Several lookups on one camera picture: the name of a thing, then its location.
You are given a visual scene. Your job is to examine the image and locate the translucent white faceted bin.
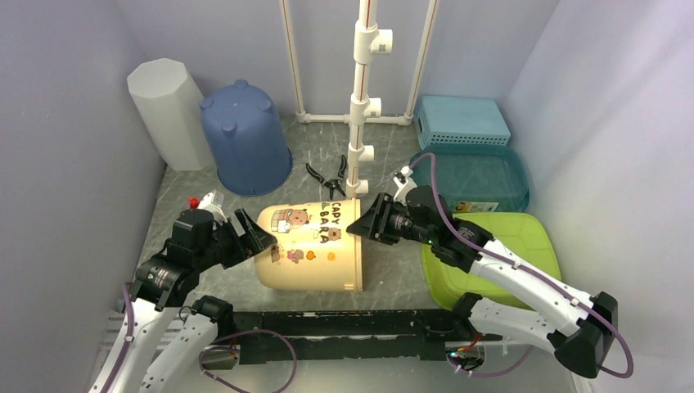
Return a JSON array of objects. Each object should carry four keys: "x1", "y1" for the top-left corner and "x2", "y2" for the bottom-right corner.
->
[{"x1": 127, "y1": 58, "x2": 213, "y2": 171}]

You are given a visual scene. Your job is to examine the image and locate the light blue perforated basket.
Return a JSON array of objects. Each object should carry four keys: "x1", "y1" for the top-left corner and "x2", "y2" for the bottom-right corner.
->
[{"x1": 413, "y1": 95, "x2": 511, "y2": 149}]

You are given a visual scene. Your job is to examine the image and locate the teal translucent plastic tub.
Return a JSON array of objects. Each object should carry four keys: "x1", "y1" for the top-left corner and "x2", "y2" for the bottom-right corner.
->
[{"x1": 410, "y1": 144, "x2": 530, "y2": 213}]

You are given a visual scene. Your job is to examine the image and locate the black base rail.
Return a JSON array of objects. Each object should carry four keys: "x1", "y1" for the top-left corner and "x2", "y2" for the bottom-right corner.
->
[{"x1": 212, "y1": 309, "x2": 484, "y2": 365}]

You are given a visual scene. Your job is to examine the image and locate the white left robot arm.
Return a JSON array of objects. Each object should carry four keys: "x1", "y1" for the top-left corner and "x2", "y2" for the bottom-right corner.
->
[{"x1": 90, "y1": 206, "x2": 277, "y2": 392}]

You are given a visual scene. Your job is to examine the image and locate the lime green plastic tub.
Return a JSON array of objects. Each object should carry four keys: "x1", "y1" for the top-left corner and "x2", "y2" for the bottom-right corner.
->
[{"x1": 421, "y1": 212, "x2": 561, "y2": 310}]

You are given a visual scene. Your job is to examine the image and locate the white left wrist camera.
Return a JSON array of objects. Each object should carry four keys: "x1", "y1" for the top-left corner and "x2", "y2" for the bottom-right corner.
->
[{"x1": 187, "y1": 190, "x2": 228, "y2": 223}]

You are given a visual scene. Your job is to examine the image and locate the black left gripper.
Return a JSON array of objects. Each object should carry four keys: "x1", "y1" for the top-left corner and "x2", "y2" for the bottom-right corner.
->
[{"x1": 196, "y1": 207, "x2": 276, "y2": 270}]

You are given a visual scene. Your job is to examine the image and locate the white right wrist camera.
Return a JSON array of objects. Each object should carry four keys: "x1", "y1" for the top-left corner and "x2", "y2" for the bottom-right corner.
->
[{"x1": 393, "y1": 165, "x2": 417, "y2": 205}]

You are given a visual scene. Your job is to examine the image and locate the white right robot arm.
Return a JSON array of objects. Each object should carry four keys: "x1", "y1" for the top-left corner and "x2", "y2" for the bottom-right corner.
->
[{"x1": 347, "y1": 186, "x2": 634, "y2": 378}]

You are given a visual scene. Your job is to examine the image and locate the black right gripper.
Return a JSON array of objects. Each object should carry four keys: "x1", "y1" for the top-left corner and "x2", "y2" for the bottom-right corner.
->
[{"x1": 346, "y1": 192, "x2": 435, "y2": 246}]

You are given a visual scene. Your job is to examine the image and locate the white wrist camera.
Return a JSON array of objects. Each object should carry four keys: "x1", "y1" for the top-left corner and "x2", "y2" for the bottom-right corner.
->
[
  {"x1": 187, "y1": 190, "x2": 228, "y2": 223},
  {"x1": 393, "y1": 165, "x2": 417, "y2": 205}
]

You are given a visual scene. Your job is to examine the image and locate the black handled pliers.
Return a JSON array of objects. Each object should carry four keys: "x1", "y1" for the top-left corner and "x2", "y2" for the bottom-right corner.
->
[{"x1": 305, "y1": 155, "x2": 348, "y2": 200}]

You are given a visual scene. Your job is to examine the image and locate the white PVC pipe frame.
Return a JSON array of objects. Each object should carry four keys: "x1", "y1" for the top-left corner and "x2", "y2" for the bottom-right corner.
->
[{"x1": 279, "y1": 1, "x2": 439, "y2": 199}]

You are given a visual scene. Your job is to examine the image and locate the blue bucket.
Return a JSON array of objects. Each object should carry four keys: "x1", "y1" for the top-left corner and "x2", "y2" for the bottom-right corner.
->
[{"x1": 199, "y1": 79, "x2": 293, "y2": 197}]

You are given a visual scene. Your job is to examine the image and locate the beige plastic bucket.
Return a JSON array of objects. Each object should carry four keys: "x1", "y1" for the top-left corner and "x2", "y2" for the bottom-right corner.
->
[{"x1": 255, "y1": 199, "x2": 363, "y2": 292}]

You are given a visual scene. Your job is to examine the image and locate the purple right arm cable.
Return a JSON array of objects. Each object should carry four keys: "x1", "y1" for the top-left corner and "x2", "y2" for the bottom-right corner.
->
[{"x1": 409, "y1": 151, "x2": 635, "y2": 380}]

